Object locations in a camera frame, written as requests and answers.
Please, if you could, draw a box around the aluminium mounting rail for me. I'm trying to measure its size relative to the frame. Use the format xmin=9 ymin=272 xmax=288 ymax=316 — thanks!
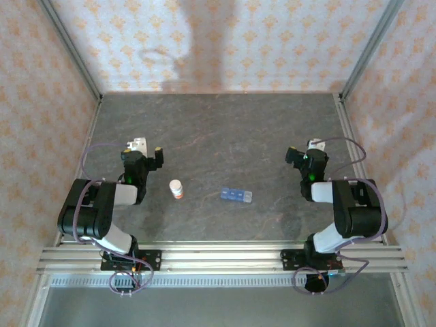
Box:
xmin=35 ymin=242 xmax=409 ymax=274

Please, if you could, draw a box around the blue weekly pill organizer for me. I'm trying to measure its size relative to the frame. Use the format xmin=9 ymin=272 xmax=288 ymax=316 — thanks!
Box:
xmin=219 ymin=187 xmax=253 ymax=204

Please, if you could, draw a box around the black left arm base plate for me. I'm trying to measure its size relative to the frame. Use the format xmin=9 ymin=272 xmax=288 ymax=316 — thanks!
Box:
xmin=101 ymin=249 xmax=163 ymax=272

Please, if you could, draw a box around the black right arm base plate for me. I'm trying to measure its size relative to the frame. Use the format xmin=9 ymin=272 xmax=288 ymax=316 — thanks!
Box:
xmin=281 ymin=248 xmax=343 ymax=272

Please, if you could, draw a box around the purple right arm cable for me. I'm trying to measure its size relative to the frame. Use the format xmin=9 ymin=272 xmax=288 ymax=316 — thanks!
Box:
xmin=292 ymin=136 xmax=388 ymax=296

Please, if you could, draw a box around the slotted grey cable duct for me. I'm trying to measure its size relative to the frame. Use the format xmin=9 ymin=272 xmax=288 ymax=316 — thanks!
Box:
xmin=49 ymin=274 xmax=307 ymax=287

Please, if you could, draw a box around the aluminium frame post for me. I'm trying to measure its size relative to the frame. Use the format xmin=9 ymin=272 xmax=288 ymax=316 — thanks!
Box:
xmin=35 ymin=0 xmax=104 ymax=103
xmin=340 ymin=0 xmax=407 ymax=102

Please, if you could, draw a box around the aluminium side rail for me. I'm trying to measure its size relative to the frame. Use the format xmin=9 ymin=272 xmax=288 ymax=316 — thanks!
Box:
xmin=54 ymin=100 xmax=102 ymax=247
xmin=334 ymin=93 xmax=390 ymax=246

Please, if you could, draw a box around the grey metal panel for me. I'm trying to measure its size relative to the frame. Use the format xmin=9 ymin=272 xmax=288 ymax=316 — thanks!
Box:
xmin=25 ymin=274 xmax=415 ymax=327

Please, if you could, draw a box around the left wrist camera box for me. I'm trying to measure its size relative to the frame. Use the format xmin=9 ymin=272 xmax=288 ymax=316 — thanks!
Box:
xmin=127 ymin=137 xmax=148 ymax=156

